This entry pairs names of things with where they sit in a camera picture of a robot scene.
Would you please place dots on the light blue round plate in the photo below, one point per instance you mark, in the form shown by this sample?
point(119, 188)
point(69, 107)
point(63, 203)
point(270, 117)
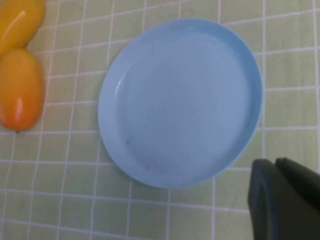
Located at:
point(182, 105)

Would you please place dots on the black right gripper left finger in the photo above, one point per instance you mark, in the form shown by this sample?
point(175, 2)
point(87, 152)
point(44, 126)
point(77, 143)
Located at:
point(275, 212)

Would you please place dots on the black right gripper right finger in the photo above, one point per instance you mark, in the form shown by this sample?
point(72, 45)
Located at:
point(302, 180)

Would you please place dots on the green checked tablecloth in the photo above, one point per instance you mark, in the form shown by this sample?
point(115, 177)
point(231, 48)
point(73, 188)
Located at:
point(62, 175)

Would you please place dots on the orange yellow mango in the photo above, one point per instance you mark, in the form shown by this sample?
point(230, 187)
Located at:
point(20, 90)

